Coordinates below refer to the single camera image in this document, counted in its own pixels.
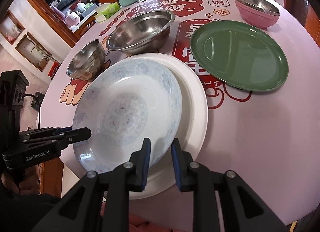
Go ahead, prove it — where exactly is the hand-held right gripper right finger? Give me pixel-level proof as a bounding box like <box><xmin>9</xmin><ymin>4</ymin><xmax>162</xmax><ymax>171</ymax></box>
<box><xmin>171</xmin><ymin>137</ymin><xmax>290</xmax><ymax>232</ymax></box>

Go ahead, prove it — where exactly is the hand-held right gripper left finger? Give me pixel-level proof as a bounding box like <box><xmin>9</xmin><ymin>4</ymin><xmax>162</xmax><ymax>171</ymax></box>
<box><xmin>32</xmin><ymin>137</ymin><xmax>152</xmax><ymax>232</ymax></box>

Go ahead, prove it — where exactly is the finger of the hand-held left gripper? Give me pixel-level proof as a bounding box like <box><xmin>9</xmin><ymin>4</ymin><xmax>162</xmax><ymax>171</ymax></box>
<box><xmin>21</xmin><ymin>127</ymin><xmax>92</xmax><ymax>152</ymax></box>
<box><xmin>27</xmin><ymin>126</ymin><xmax>73</xmax><ymax>135</ymax></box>

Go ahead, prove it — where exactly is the blue patterned porcelain plate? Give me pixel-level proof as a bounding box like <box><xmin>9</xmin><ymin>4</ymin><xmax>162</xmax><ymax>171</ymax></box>
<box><xmin>72</xmin><ymin>58</ymin><xmax>183</xmax><ymax>174</ymax></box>

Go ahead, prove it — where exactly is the large white plate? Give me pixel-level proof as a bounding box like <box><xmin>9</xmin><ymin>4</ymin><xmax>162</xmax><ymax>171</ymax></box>
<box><xmin>129</xmin><ymin>52</ymin><xmax>208</xmax><ymax>200</ymax></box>

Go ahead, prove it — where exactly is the small stainless steel bowl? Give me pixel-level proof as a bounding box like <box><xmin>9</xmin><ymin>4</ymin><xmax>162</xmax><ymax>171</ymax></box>
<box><xmin>66</xmin><ymin>39</ymin><xmax>107</xmax><ymax>81</ymax></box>

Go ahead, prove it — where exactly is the large stainless steel bowl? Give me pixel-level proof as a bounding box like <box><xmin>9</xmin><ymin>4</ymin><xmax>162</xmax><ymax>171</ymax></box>
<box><xmin>105</xmin><ymin>10</ymin><xmax>176</xmax><ymax>55</ymax></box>

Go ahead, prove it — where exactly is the green plate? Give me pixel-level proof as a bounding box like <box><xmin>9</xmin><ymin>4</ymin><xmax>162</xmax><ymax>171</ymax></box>
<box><xmin>189</xmin><ymin>20</ymin><xmax>289</xmax><ymax>92</ymax></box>

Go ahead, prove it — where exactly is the pink steel-lined bowl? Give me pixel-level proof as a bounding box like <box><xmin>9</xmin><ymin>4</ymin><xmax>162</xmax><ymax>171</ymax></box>
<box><xmin>234</xmin><ymin>0</ymin><xmax>281</xmax><ymax>29</ymax></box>

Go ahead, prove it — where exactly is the person's left forearm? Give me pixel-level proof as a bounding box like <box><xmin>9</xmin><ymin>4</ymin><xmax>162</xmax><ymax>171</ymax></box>
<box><xmin>0</xmin><ymin>189</ymin><xmax>63</xmax><ymax>232</ymax></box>

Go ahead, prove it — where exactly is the person's left hand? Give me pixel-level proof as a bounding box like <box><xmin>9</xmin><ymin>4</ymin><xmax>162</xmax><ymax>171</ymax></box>
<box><xmin>1</xmin><ymin>165</ymin><xmax>41</xmax><ymax>196</ymax></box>

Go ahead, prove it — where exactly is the red plastic basket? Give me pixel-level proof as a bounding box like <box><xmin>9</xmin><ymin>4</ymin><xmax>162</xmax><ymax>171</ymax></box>
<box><xmin>49</xmin><ymin>62</ymin><xmax>60</xmax><ymax>77</ymax></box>

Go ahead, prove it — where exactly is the wooden lower kitchen cabinet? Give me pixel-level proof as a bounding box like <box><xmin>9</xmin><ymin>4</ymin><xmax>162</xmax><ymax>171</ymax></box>
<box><xmin>70</xmin><ymin>18</ymin><xmax>97</xmax><ymax>47</ymax></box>

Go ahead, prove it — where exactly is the pink rice cooker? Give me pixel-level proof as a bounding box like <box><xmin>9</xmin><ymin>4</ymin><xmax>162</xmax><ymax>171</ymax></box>
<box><xmin>65</xmin><ymin>12</ymin><xmax>82</xmax><ymax>26</ymax></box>

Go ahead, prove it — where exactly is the green tissue box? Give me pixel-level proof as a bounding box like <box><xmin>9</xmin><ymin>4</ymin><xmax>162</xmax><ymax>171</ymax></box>
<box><xmin>94</xmin><ymin>2</ymin><xmax>121</xmax><ymax>23</ymax></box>

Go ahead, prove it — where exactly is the black cable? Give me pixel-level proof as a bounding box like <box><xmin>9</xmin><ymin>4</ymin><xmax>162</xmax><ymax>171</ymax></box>
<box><xmin>32</xmin><ymin>92</ymin><xmax>44</xmax><ymax>129</ymax></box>

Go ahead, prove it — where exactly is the small wall niche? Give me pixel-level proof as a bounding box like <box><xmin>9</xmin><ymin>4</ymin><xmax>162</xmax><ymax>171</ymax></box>
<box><xmin>0</xmin><ymin>10</ymin><xmax>25</xmax><ymax>45</ymax></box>

